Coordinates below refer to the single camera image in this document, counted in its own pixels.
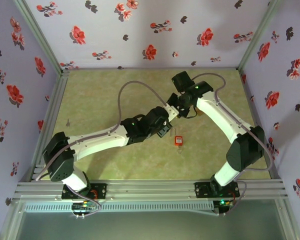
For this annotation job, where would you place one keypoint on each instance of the thin aluminium frame rail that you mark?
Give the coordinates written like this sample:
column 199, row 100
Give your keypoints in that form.
column 150, row 68

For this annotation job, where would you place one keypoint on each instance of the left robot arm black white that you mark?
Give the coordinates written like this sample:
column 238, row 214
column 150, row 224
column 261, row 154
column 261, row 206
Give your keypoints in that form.
column 100, row 142

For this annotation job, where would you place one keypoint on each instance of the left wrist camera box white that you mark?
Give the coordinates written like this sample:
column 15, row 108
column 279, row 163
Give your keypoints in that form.
column 171, row 112

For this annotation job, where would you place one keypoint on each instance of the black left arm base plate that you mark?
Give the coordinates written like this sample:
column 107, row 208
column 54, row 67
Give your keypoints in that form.
column 101, row 191

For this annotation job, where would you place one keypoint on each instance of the small brown clear box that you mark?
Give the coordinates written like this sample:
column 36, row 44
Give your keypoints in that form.
column 200, row 113

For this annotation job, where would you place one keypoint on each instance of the aluminium side frame rail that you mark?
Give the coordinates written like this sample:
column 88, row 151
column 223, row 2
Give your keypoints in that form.
column 247, row 92
column 58, row 92

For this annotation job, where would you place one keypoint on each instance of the red padlock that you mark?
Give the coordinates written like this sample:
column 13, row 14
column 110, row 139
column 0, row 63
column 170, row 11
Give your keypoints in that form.
column 178, row 141

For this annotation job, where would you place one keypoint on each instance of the aluminium frame rail wide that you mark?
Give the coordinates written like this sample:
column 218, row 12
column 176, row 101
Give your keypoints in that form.
column 150, row 190

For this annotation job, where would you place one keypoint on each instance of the aluminium frame post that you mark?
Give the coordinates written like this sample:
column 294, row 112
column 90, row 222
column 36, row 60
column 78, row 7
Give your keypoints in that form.
column 41, row 37
column 288, row 222
column 257, row 37
column 11, row 222

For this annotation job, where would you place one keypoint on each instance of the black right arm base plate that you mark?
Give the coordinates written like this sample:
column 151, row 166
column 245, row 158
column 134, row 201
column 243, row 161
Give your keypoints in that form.
column 202, row 190

